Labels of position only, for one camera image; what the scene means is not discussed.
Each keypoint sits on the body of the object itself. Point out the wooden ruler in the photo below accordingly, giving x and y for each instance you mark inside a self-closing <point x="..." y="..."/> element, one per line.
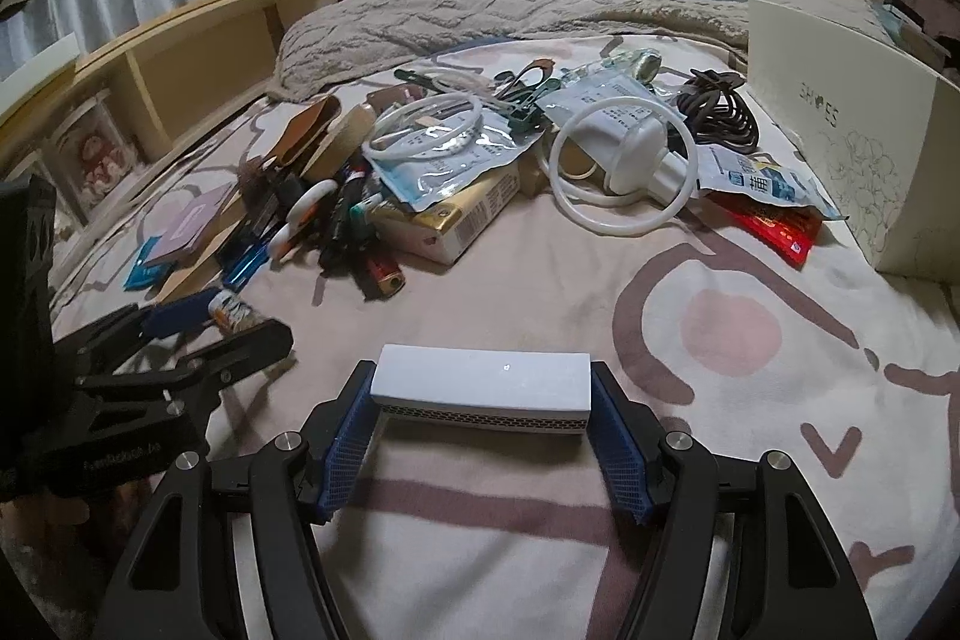
<point x="187" y="276"/>

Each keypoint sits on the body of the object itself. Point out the yellow tissue box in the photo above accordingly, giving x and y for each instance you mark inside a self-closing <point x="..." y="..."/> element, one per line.
<point x="450" y="227"/>

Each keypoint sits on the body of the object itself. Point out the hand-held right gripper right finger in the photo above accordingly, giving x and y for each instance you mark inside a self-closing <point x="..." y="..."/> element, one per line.
<point x="622" y="452"/>

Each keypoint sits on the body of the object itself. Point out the blue white medicine sachet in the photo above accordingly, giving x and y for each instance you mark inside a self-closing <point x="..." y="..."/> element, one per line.
<point x="757" y="183"/>

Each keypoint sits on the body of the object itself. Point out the white plastic handheld device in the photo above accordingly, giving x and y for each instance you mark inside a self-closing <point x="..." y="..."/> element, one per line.
<point x="637" y="156"/>

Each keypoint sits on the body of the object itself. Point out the boxed toy figure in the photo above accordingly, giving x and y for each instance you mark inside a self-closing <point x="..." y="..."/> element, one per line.
<point x="94" y="153"/>

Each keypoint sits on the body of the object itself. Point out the beige fuzzy blanket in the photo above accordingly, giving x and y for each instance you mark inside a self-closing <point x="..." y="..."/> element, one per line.
<point x="420" y="3"/>

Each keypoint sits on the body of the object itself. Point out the cream storage box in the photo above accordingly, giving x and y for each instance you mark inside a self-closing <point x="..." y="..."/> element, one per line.
<point x="847" y="108"/>

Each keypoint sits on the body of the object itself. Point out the small orange white bottle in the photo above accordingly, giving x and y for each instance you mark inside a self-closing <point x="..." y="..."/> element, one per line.
<point x="234" y="312"/>

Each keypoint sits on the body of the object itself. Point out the floral pouch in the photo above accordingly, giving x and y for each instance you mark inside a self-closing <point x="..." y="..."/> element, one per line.
<point x="637" y="64"/>

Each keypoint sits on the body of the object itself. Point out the brown leather case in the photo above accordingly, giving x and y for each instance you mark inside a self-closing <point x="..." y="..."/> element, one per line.
<point x="300" y="130"/>

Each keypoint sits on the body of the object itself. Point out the pile of pens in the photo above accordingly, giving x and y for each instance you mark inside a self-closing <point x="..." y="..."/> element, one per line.
<point x="337" y="220"/>

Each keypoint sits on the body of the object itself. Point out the blue packet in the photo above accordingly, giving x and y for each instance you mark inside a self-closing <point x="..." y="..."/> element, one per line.
<point x="139" y="271"/>

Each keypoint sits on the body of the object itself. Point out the wooden bedside shelf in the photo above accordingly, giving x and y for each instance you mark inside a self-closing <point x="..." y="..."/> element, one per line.
<point x="202" y="40"/>

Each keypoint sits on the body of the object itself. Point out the blue pen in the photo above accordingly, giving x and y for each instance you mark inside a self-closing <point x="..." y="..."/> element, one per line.
<point x="244" y="266"/>

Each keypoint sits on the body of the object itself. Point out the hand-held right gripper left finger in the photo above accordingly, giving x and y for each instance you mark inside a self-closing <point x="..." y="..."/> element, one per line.
<point x="349" y="437"/>

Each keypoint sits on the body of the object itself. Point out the cluttered wall niche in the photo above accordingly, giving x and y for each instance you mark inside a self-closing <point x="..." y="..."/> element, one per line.
<point x="915" y="10"/>

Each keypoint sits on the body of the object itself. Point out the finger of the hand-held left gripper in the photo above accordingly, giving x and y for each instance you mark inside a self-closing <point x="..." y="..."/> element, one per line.
<point x="247" y="347"/>
<point x="180" y="314"/>

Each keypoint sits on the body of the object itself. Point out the red sachet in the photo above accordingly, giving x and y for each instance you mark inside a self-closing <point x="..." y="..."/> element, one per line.
<point x="780" y="235"/>

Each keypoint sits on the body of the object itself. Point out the white rectangular box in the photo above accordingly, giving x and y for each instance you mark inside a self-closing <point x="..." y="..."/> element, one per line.
<point x="480" y="377"/>

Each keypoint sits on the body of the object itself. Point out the green clip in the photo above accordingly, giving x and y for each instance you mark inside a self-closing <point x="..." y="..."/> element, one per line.
<point x="525" y="119"/>

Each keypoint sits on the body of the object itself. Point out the pink notebook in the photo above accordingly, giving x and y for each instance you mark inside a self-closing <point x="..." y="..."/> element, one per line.
<point x="191" y="227"/>

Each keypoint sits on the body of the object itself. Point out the printed bed sheet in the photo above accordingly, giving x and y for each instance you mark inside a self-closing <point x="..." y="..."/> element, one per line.
<point x="525" y="310"/>

